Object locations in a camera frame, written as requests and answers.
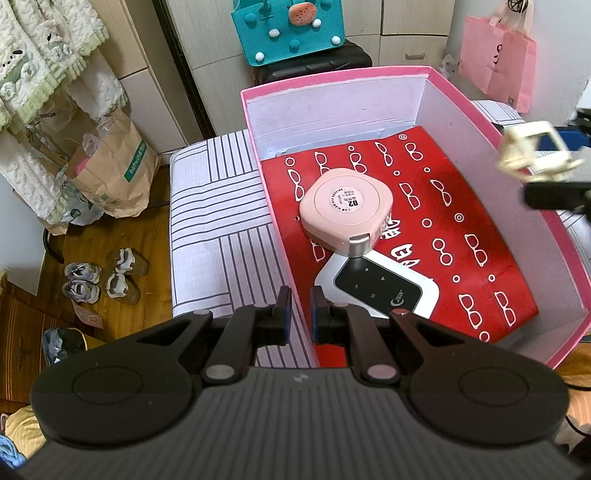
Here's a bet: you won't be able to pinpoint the grey crumpled plastic bag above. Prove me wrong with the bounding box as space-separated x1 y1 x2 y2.
41 328 86 367

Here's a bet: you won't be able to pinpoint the brown paper bag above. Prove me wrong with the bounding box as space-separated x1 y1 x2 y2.
65 107 161 219

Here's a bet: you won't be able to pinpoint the pink shopping bag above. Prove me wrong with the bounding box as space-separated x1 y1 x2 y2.
458 0 539 114

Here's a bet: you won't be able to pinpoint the yellow cloth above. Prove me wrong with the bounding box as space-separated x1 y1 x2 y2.
0 405 47 462

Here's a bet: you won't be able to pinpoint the white wardrobe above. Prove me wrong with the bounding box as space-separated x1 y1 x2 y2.
152 0 462 155

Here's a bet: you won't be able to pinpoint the pink rounded square case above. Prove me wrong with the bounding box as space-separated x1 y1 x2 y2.
299 167 394 257

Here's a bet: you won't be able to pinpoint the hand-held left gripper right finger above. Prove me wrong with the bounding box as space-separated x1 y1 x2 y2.
310 286 467 387

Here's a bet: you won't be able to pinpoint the black suitcase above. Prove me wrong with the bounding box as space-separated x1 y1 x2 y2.
249 39 374 86

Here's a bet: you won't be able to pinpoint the wooden bedside cabinet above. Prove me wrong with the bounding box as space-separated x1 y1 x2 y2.
0 272 107 402

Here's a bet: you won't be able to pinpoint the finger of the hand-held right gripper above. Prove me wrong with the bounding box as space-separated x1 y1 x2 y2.
556 108 591 149
523 181 591 212

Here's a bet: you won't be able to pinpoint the white fluffy towels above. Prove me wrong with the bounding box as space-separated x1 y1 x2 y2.
0 0 129 222

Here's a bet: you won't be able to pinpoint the red bag with glasses print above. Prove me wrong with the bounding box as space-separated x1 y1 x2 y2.
261 127 540 365

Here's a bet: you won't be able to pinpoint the grey sneaker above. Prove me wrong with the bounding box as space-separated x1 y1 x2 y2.
65 262 102 283
62 279 101 304

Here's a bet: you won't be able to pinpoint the pink cardboard box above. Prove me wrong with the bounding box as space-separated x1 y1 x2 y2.
240 65 591 370

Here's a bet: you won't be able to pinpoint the teal handbag with charms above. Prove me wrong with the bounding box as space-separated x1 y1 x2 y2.
231 0 346 65

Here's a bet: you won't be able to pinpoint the white and green plastic bag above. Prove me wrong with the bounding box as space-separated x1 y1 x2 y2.
60 175 105 227

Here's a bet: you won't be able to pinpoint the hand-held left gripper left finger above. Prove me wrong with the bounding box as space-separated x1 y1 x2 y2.
134 285 293 386

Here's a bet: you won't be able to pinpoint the white and black pocket device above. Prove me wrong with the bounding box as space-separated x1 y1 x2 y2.
315 251 441 320

